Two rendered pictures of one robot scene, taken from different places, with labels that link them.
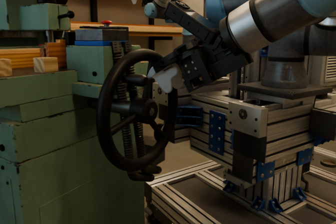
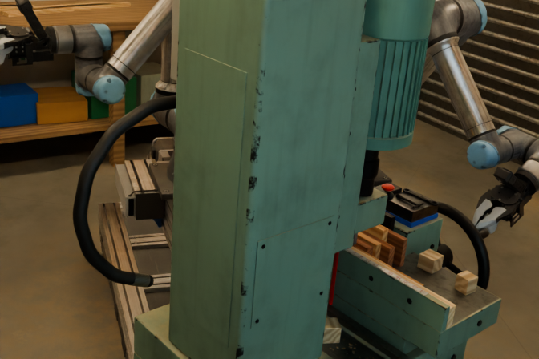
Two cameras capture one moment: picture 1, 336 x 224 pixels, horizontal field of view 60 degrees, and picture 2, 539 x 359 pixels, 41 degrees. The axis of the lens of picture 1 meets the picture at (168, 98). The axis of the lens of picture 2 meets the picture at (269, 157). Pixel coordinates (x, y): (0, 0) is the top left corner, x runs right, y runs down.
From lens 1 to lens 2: 201 cm
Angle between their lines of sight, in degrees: 73
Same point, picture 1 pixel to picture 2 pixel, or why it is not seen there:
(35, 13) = (370, 210)
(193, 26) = (518, 185)
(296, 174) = not seen: hidden behind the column
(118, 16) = not seen: outside the picture
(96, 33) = (433, 208)
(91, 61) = (431, 235)
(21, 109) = not seen: hidden behind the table
